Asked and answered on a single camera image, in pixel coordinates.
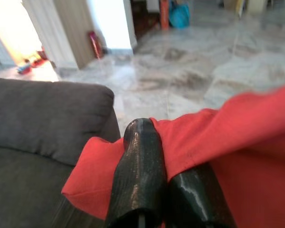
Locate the red plastic object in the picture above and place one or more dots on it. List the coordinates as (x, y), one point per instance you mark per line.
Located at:
(95, 44)

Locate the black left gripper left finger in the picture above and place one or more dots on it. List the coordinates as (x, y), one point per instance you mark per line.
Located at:
(140, 171)

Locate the beige wooden partition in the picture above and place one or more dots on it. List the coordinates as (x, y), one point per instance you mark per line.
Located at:
(61, 31)

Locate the tall orange box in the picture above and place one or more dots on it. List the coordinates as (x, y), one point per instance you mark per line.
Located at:
(164, 14)

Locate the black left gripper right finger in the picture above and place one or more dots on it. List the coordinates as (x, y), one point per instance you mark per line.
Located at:
(194, 202)

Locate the red pillow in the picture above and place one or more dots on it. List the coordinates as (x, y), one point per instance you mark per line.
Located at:
(228, 133)

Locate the blue bag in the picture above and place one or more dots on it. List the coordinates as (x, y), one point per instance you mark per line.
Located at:
(179, 14)

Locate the dark fabric sofa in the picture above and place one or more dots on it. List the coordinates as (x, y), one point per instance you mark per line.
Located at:
(38, 114)

